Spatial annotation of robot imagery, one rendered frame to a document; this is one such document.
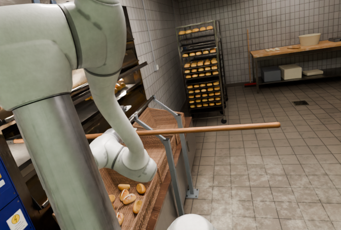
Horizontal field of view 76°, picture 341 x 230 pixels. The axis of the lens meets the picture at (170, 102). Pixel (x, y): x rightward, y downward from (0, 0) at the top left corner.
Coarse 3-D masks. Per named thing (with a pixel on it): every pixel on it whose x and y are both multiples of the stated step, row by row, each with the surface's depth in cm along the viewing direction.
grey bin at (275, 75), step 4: (264, 68) 539; (268, 68) 532; (272, 68) 524; (276, 68) 518; (264, 72) 505; (268, 72) 502; (272, 72) 500; (276, 72) 499; (280, 72) 497; (264, 76) 508; (268, 76) 505; (272, 76) 503; (276, 76) 502; (280, 76) 500; (264, 80) 511; (268, 80) 508; (272, 80) 506; (276, 80) 505
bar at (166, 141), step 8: (152, 96) 209; (144, 104) 189; (160, 104) 212; (136, 112) 172; (136, 120) 168; (160, 136) 168; (184, 136) 221; (168, 144) 167; (184, 144) 220; (168, 152) 170; (184, 152) 223; (168, 160) 173; (184, 160) 227; (176, 176) 179; (176, 184) 179; (192, 184) 237; (176, 192) 182; (192, 192) 238; (176, 200) 185
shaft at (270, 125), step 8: (176, 128) 123; (184, 128) 122; (192, 128) 120; (200, 128) 119; (208, 128) 118; (216, 128) 117; (224, 128) 116; (232, 128) 115; (240, 128) 114; (248, 128) 113; (256, 128) 112; (264, 128) 112; (88, 136) 136; (96, 136) 135
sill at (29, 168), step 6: (138, 84) 271; (132, 90) 253; (120, 96) 228; (126, 96) 237; (96, 114) 184; (84, 120) 174; (90, 120) 173; (96, 120) 181; (84, 126) 166; (24, 162) 122; (30, 162) 121; (24, 168) 116; (30, 168) 120; (24, 174) 116
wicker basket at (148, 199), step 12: (108, 168) 177; (108, 180) 177; (120, 180) 178; (132, 180) 176; (156, 180) 166; (108, 192) 173; (120, 192) 174; (132, 192) 171; (156, 192) 163; (120, 204) 162; (132, 204) 159; (144, 204) 139; (132, 216) 149; (144, 216) 139; (132, 228) 121; (144, 228) 136
